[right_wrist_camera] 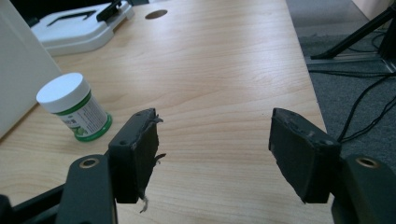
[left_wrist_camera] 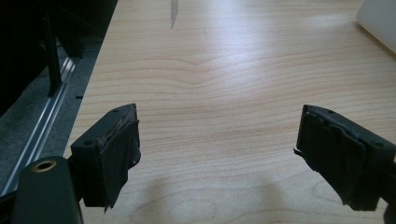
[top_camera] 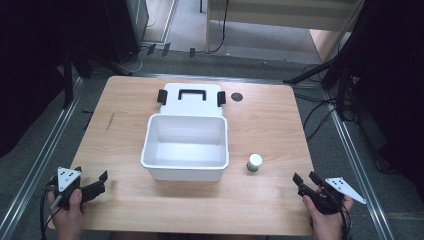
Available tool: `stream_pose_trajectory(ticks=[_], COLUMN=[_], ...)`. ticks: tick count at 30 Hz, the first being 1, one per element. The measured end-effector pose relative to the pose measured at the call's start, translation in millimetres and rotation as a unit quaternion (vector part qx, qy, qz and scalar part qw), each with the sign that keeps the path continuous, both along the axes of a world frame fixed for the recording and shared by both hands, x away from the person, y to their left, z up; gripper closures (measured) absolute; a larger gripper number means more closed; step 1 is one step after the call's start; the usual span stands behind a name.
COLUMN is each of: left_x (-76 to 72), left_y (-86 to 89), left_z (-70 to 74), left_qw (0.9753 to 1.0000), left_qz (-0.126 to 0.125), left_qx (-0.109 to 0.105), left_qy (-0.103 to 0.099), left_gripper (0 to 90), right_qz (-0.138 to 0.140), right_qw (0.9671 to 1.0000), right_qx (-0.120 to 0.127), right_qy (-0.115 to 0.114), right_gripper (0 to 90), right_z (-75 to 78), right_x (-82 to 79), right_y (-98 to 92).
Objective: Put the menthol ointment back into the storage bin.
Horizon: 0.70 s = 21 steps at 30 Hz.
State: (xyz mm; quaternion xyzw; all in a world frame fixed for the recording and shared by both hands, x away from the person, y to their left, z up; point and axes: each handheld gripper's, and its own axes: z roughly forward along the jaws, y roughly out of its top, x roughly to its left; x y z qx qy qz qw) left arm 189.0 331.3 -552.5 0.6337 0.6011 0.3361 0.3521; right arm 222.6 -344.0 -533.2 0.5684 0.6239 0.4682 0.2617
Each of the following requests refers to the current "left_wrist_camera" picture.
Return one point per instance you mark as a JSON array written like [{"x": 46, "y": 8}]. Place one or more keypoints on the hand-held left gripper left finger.
[{"x": 102, "y": 161}]

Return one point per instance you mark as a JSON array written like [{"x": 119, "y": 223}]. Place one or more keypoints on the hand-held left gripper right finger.
[{"x": 339, "y": 155}]

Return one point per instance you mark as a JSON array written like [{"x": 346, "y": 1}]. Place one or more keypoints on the black metal stand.
[{"x": 53, "y": 59}]

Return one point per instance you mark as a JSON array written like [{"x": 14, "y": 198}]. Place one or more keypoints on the grey pointed strip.
[{"x": 174, "y": 12}]

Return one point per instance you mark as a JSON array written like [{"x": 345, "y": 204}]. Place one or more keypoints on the silver floor rail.
[{"x": 40, "y": 130}]

